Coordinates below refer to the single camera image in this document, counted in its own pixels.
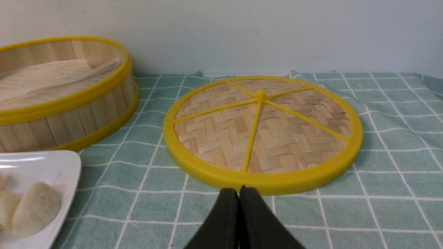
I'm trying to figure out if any pink dumpling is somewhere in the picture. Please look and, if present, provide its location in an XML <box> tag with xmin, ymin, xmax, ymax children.
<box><xmin>86</xmin><ymin>54</ymin><xmax>110</xmax><ymax>69</ymax></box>

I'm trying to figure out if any white dumpling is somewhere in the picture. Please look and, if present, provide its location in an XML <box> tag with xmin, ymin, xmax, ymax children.
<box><xmin>11</xmin><ymin>182</ymin><xmax>62</xmax><ymax>238</ymax></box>

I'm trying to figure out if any yellow rimmed bamboo steamer basket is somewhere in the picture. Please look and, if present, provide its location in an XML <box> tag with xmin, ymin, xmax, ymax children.
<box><xmin>0</xmin><ymin>36</ymin><xmax>139</xmax><ymax>153</ymax></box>

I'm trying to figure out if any green checked tablecloth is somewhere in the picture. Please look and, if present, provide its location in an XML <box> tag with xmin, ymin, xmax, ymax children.
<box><xmin>52</xmin><ymin>71</ymin><xmax>442</xmax><ymax>249</ymax></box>

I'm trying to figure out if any steamer liner paper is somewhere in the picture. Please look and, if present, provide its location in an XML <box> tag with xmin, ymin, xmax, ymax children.
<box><xmin>0</xmin><ymin>58</ymin><xmax>121</xmax><ymax>111</ymax></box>

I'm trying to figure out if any white square plate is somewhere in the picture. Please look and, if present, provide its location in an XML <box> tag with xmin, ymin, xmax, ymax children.
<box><xmin>0</xmin><ymin>151</ymin><xmax>82</xmax><ymax>249</ymax></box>

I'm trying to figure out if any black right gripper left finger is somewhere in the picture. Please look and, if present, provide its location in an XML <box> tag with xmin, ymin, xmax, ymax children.
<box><xmin>185</xmin><ymin>188</ymin><xmax>239</xmax><ymax>249</ymax></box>

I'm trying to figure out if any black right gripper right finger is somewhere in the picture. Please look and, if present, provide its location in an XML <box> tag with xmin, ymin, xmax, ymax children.
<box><xmin>239</xmin><ymin>186</ymin><xmax>305</xmax><ymax>249</ymax></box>

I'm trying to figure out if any yellow rimmed bamboo steamer lid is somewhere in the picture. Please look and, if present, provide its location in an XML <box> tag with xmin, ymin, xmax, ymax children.
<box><xmin>163</xmin><ymin>76</ymin><xmax>363</xmax><ymax>195</ymax></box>

